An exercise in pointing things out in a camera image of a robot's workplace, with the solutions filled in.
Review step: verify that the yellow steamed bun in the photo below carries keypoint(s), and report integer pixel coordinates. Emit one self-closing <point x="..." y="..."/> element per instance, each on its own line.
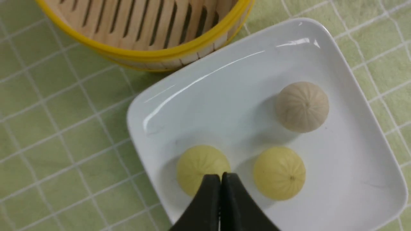
<point x="279" y="173"/>
<point x="196" y="162"/>

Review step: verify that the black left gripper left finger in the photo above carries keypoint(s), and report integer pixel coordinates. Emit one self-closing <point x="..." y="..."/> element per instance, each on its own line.
<point x="203" y="212"/>

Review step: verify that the white steamed bun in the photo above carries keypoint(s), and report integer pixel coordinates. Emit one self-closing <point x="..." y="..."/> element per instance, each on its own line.
<point x="302" y="107"/>

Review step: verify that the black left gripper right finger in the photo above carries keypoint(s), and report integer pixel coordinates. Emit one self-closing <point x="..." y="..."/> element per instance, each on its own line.
<point x="238" y="211"/>

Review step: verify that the white square plate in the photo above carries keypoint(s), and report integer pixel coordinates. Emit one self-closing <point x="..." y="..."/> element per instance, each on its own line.
<point x="226" y="100"/>

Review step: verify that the yellow rimmed bamboo steamer basket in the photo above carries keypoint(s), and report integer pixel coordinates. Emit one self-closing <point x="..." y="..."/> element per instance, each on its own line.
<point x="150" y="35"/>

